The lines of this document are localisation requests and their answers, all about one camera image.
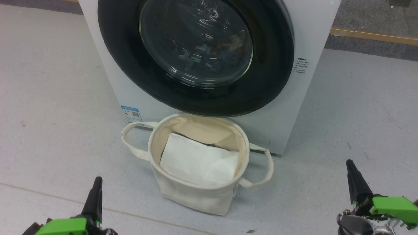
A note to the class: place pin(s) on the black round glass washer door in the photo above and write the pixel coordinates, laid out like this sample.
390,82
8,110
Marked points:
124,55

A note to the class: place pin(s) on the white front-load washing machine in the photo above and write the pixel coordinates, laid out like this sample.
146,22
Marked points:
294,107

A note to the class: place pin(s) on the cream canvas laundry basket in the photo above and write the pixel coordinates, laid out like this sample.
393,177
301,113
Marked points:
196,200

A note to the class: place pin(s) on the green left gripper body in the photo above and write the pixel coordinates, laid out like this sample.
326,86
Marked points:
62,227

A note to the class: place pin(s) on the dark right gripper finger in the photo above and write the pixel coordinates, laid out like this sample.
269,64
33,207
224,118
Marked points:
356,182

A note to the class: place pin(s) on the white folded sheet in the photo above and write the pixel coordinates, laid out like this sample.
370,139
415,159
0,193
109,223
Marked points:
196,160

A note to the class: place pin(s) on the blue energy label sticker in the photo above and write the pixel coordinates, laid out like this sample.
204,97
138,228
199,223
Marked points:
131,114

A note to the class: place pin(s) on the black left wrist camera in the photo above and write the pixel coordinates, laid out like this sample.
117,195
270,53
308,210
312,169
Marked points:
32,229

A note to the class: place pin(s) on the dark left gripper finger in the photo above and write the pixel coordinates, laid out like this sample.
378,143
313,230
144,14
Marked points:
94,199

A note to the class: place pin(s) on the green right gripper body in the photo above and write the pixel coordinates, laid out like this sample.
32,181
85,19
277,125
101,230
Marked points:
395,207

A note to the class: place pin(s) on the small printed text label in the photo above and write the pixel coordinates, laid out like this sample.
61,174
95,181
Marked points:
301,66

